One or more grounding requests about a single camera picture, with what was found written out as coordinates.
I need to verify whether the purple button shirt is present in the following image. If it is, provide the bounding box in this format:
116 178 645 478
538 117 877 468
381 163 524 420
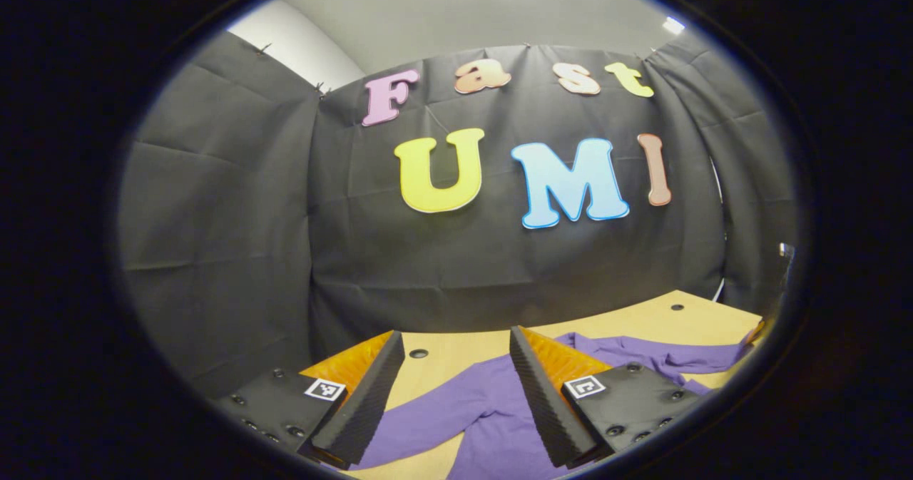
353 332 767 480

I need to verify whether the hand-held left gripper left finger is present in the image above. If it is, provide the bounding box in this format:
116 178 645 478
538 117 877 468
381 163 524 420
214 330 406 470

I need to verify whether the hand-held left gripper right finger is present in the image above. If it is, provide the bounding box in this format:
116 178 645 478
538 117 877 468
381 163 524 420
508 325 707 470

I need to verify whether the black backdrop cloth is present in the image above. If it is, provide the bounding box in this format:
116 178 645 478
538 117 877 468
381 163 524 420
118 31 800 399

